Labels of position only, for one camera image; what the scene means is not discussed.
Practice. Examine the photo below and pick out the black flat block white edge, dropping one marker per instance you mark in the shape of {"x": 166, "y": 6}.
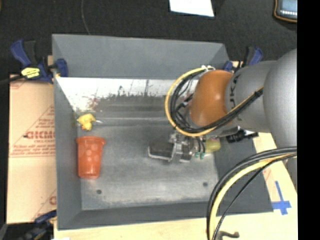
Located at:
{"x": 160, "y": 149}

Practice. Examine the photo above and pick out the black cylinder on white bracket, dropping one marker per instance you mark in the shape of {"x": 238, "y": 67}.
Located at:
{"x": 236, "y": 137}

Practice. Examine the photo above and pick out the pale yellow rounded object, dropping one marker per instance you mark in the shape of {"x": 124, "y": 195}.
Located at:
{"x": 213, "y": 145}

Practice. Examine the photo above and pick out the brown cardboard board red print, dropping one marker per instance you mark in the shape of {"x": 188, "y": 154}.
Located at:
{"x": 30, "y": 169}

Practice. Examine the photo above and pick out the yellow toy duck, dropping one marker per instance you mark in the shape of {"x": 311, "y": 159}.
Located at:
{"x": 85, "y": 121}

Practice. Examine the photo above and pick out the grey metal bin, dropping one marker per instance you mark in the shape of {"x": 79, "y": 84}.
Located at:
{"x": 140, "y": 184}

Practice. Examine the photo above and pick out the orange plastic cup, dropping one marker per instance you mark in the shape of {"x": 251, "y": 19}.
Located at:
{"x": 89, "y": 156}

